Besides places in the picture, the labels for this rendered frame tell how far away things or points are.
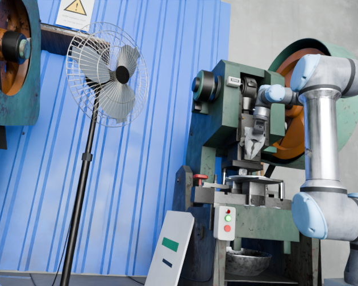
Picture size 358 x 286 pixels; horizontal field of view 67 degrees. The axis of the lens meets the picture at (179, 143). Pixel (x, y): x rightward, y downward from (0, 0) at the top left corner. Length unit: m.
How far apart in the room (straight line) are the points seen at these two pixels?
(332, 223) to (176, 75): 2.37
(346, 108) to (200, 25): 2.10
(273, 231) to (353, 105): 0.77
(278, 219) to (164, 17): 2.46
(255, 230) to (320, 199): 0.63
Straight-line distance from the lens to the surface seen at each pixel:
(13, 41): 1.64
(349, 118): 1.66
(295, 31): 4.04
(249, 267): 1.48
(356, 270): 0.88
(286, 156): 1.86
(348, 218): 0.82
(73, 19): 3.10
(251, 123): 1.62
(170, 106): 2.76
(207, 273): 1.33
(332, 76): 0.91
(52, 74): 2.85
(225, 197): 1.40
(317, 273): 1.51
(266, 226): 1.40
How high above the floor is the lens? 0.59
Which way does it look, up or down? 14 degrees up
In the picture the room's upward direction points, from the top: 5 degrees clockwise
